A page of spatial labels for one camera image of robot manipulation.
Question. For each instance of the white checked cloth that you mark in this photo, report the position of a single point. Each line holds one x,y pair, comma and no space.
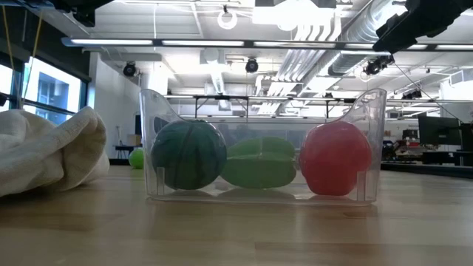
44,151

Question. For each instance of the black computer monitor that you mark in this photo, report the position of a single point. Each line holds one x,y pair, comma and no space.
439,131

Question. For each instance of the silver ventilation duct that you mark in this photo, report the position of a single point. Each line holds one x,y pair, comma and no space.
354,37

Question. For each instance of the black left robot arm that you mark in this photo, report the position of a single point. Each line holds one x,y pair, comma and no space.
88,9

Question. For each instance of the smooth light green toy fruit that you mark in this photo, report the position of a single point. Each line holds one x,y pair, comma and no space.
136,159

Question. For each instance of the dark green toy watermelon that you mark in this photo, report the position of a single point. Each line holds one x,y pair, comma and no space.
188,155

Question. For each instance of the long ceiling light bar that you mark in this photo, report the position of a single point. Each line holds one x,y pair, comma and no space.
111,42

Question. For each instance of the black ceiling spotlight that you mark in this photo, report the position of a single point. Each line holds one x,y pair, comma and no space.
129,69
377,64
251,65

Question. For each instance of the large glass window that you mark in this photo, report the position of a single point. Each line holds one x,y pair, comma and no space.
51,88

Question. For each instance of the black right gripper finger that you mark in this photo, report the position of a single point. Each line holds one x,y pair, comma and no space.
391,35

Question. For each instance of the clear plastic container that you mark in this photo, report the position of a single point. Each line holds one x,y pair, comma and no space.
258,197

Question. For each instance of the black aluminium table frame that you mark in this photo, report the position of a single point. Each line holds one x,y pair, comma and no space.
425,169

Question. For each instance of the red toy fruit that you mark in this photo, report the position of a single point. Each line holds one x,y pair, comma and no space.
334,159

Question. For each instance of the ridged green toy vegetable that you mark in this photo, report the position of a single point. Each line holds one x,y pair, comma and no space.
258,166

